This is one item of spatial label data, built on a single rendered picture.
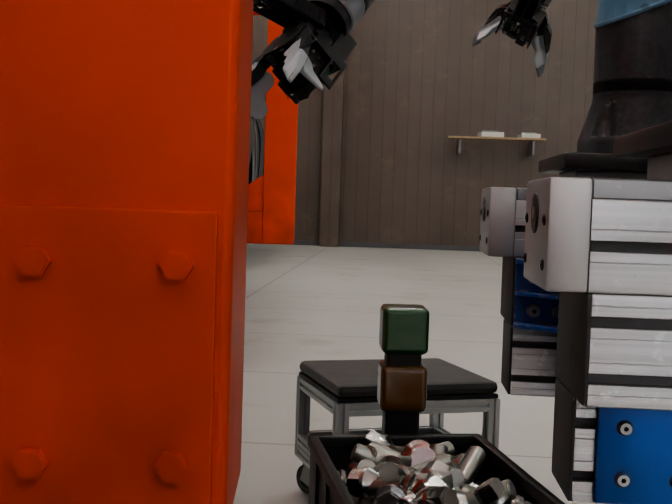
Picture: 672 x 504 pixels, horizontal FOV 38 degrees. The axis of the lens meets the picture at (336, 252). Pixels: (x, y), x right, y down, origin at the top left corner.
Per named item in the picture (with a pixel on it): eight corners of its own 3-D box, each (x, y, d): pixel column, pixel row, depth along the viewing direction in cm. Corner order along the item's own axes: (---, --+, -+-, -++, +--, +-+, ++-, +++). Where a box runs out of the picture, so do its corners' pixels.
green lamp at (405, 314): (378, 347, 86) (379, 302, 86) (423, 348, 86) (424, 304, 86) (381, 354, 82) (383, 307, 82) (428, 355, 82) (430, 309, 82)
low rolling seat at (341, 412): (327, 537, 214) (332, 386, 212) (287, 489, 249) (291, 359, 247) (500, 524, 227) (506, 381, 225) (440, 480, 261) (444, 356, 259)
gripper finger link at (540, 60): (531, 87, 192) (520, 45, 188) (540, 73, 197) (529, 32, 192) (546, 85, 191) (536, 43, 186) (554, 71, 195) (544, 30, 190)
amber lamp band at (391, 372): (376, 402, 86) (377, 358, 86) (420, 404, 86) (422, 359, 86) (379, 412, 82) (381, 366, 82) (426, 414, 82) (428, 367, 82)
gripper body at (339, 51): (329, 91, 124) (368, 37, 131) (287, 39, 120) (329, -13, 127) (291, 108, 129) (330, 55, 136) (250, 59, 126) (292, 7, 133)
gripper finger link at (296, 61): (332, 96, 115) (329, 72, 124) (301, 58, 113) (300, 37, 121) (312, 111, 116) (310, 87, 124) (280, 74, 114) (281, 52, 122)
